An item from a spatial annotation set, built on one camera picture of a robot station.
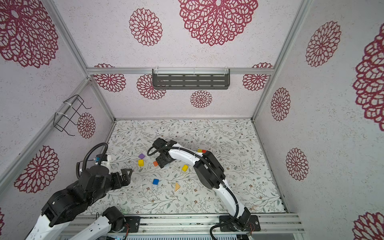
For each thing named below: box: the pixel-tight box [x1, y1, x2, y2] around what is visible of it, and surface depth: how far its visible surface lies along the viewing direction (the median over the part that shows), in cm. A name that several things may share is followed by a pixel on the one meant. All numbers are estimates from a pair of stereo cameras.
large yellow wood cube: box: [137, 159, 145, 167], surface depth 97 cm
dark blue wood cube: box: [152, 178, 160, 186], surface depth 89 cm
